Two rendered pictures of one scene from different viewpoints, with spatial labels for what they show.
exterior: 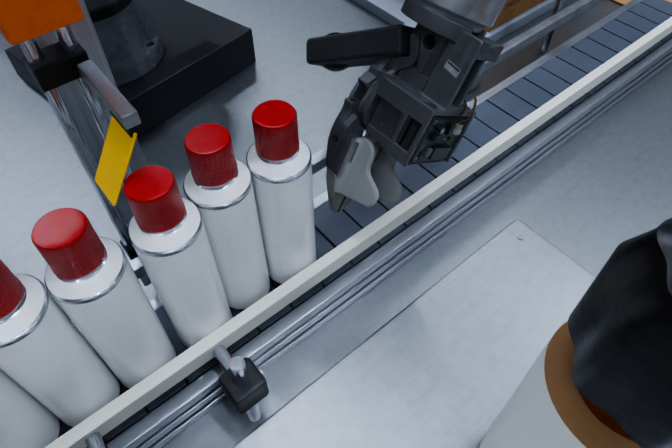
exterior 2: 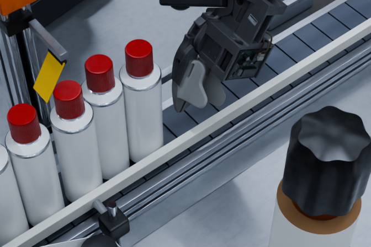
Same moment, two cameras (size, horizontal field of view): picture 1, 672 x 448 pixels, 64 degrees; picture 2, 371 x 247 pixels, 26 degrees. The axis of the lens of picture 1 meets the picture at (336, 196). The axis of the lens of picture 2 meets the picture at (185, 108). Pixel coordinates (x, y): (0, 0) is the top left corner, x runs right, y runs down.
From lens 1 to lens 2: 0.56 m
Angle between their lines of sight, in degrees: 1
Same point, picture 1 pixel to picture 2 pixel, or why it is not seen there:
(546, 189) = (354, 98)
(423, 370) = (236, 221)
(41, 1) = not seen: outside the picture
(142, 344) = (52, 191)
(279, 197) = (139, 100)
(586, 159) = not seen: outside the picture
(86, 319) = (27, 169)
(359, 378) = (191, 225)
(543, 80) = (361, 5)
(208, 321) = (90, 182)
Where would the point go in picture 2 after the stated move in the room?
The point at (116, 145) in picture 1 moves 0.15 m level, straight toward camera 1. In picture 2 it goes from (50, 68) to (106, 164)
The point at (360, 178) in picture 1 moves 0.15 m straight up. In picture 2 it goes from (195, 88) to (196, 3)
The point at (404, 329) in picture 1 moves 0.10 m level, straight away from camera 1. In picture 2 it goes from (224, 196) to (243, 138)
